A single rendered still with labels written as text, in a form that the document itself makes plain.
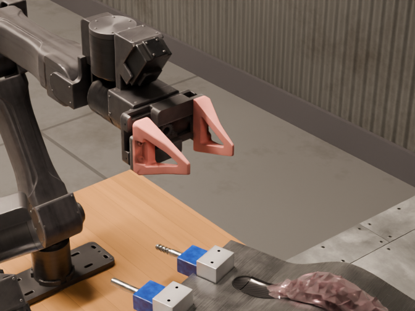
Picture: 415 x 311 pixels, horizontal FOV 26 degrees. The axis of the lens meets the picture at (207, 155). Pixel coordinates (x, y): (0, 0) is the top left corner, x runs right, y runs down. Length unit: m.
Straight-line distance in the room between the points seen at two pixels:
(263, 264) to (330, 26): 2.03
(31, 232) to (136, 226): 0.53
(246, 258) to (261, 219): 1.62
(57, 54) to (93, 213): 0.52
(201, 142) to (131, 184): 0.66
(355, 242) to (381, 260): 0.06
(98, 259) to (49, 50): 0.44
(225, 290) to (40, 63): 0.43
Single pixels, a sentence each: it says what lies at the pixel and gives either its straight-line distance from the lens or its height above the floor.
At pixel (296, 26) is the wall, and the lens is 3.47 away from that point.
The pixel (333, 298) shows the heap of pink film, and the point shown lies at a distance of 1.24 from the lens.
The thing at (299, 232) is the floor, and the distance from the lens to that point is 2.97.
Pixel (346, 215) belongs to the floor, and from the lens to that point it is 3.07.
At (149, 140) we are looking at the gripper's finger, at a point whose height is 1.21.
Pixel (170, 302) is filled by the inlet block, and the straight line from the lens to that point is 1.28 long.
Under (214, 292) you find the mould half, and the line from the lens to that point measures 1.34.
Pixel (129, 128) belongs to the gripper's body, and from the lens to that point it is 1.01.
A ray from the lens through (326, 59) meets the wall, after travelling 3.40.
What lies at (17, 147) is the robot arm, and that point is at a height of 1.04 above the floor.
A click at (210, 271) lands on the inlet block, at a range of 1.35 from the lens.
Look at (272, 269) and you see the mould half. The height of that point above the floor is 0.86.
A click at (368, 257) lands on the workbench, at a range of 1.53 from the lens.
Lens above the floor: 1.69
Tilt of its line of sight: 30 degrees down
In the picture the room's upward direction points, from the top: straight up
